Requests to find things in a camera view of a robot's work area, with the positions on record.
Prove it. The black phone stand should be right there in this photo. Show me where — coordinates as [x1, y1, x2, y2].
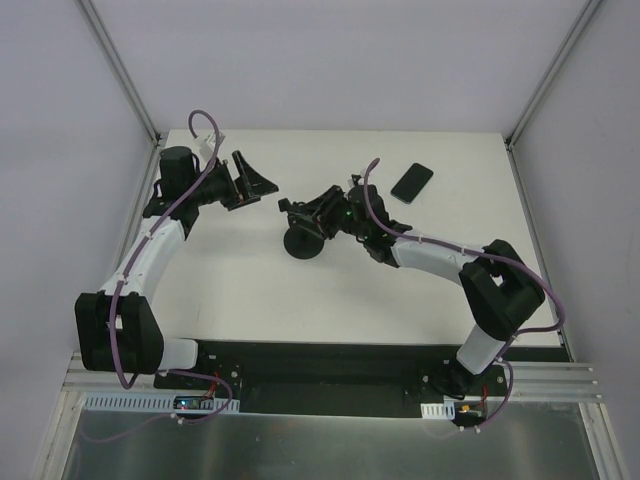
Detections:
[278, 198, 324, 260]

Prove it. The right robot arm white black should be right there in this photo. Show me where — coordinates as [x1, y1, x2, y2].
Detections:
[278, 184, 545, 399]

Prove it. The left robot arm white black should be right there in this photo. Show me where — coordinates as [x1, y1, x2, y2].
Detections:
[74, 146, 279, 389]

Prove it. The black smartphone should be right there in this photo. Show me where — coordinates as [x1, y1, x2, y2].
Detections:
[390, 163, 434, 204]

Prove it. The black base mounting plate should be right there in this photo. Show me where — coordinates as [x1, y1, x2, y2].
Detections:
[94, 337, 521, 417]

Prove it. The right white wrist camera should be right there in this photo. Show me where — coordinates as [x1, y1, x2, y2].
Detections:
[348, 174, 364, 191]

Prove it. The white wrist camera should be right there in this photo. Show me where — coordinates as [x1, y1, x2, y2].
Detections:
[348, 174, 364, 191]
[194, 132, 225, 160]

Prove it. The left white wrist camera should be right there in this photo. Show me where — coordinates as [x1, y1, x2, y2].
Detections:
[194, 132, 225, 160]

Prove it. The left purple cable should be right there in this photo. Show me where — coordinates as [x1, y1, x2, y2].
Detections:
[79, 109, 234, 443]

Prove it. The purple cable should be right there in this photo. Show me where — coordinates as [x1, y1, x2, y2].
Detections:
[79, 109, 234, 443]
[362, 158, 567, 436]

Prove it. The left aluminium corner post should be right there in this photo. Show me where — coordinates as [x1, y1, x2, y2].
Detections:
[74, 0, 162, 146]

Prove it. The aluminium corner post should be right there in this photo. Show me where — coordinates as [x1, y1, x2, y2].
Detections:
[74, 0, 162, 146]
[503, 0, 606, 149]

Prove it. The right aluminium corner post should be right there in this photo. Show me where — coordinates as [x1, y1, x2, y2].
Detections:
[503, 0, 606, 149]

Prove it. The right white cable duct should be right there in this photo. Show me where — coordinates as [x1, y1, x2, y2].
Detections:
[420, 401, 456, 421]

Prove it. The white cable duct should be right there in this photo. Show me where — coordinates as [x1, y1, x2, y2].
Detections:
[420, 401, 456, 421]
[85, 393, 240, 415]

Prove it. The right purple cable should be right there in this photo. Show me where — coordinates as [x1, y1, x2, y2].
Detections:
[362, 158, 567, 436]

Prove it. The aluminium frame rail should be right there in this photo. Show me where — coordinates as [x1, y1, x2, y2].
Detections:
[62, 352, 605, 403]

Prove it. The left white cable duct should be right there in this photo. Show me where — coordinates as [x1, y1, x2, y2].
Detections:
[85, 393, 240, 415]

